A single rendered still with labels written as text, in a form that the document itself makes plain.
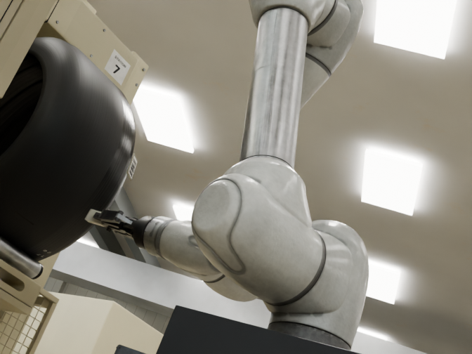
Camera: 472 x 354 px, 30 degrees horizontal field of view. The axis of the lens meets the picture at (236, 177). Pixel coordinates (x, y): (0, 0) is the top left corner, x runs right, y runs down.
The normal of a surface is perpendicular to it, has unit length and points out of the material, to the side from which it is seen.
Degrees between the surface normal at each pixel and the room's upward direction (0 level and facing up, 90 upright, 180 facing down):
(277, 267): 129
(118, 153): 84
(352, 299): 88
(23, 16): 90
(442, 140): 180
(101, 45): 90
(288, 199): 70
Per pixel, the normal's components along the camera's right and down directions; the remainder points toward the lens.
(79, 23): 0.79, 0.04
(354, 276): 0.60, -0.20
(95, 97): 0.86, -0.30
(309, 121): -0.34, 0.85
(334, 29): 0.59, 0.37
